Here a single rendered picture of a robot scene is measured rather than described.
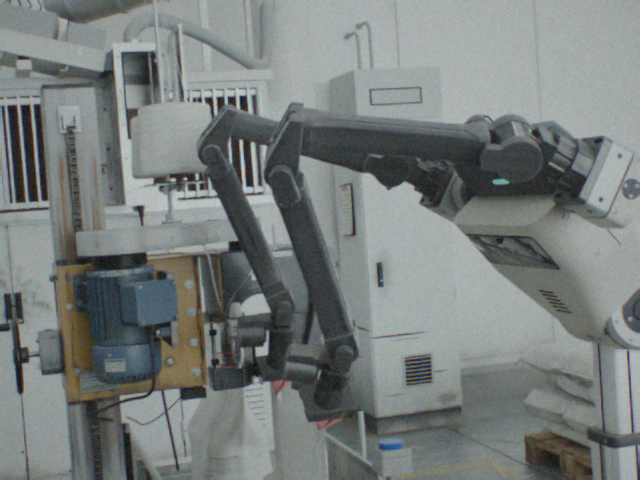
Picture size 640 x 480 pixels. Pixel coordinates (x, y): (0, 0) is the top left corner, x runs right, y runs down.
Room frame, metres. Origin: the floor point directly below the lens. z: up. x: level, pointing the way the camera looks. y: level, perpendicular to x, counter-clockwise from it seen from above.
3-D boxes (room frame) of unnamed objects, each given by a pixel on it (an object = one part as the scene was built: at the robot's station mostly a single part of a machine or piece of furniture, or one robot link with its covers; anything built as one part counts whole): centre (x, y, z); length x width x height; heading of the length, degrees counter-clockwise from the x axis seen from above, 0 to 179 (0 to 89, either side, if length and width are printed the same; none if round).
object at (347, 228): (6.52, -0.15, 1.34); 0.24 x 0.04 x 0.32; 17
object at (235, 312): (2.52, 0.21, 1.14); 0.05 x 0.04 x 0.16; 107
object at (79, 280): (2.43, 0.51, 1.27); 0.12 x 0.09 x 0.09; 107
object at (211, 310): (2.64, 0.30, 1.26); 0.22 x 0.05 x 0.16; 17
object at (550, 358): (5.38, -1.32, 0.56); 0.66 x 0.43 x 0.15; 104
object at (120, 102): (4.96, 0.81, 1.82); 0.51 x 0.27 x 0.71; 17
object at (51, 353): (2.52, 0.66, 1.14); 0.11 x 0.06 x 0.11; 17
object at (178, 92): (4.62, 0.57, 1.95); 0.30 x 0.01 x 0.48; 17
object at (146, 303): (2.28, 0.38, 1.25); 0.10 x 0.08 x 0.12; 132
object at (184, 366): (2.60, 0.49, 1.18); 0.34 x 0.25 x 0.31; 107
